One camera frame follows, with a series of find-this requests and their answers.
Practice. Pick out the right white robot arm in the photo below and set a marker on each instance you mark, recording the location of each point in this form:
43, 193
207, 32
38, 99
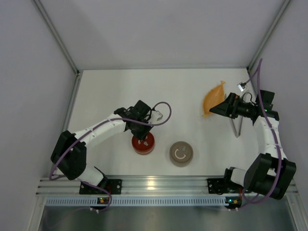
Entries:
271, 172

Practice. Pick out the right aluminium frame post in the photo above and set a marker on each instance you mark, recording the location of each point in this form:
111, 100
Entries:
273, 25

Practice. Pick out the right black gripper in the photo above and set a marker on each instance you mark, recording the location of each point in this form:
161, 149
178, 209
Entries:
232, 106

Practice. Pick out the red-banded steel lunch tin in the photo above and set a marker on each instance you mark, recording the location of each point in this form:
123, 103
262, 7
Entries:
143, 150

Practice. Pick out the brown round lid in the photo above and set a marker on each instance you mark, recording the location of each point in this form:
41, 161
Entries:
181, 150

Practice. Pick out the aluminium mounting rail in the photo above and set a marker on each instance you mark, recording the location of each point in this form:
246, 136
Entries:
135, 185

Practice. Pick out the beige-banded steel lunch tin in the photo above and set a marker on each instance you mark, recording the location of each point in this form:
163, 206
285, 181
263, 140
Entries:
180, 162

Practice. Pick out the metal tongs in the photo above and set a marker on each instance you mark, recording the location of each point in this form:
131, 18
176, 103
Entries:
237, 130

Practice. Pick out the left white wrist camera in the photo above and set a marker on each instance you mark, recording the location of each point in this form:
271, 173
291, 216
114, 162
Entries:
156, 116

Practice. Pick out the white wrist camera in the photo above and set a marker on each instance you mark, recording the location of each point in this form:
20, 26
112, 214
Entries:
156, 116
242, 86

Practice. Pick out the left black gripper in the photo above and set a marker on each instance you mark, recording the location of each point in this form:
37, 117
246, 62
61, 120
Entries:
142, 133

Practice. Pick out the left aluminium frame post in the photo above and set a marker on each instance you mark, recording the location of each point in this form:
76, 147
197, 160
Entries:
54, 33

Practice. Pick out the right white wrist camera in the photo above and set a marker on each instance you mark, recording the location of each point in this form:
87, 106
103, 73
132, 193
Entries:
242, 86

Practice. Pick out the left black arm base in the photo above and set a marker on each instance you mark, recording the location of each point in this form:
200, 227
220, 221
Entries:
113, 186

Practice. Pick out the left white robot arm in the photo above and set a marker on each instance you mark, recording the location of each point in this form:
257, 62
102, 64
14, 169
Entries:
70, 152

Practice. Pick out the slotted grey cable duct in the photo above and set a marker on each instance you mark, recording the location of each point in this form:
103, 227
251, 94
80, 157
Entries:
94, 201

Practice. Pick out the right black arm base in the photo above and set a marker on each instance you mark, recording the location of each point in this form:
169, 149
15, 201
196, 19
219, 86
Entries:
216, 185

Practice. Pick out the aluminium frame post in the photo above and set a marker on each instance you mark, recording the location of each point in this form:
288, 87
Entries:
273, 25
54, 33

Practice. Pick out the orange leaf-shaped woven tray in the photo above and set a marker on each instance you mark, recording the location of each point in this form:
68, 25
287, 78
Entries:
214, 97

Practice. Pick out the red round lid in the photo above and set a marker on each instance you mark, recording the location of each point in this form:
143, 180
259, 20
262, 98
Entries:
147, 141

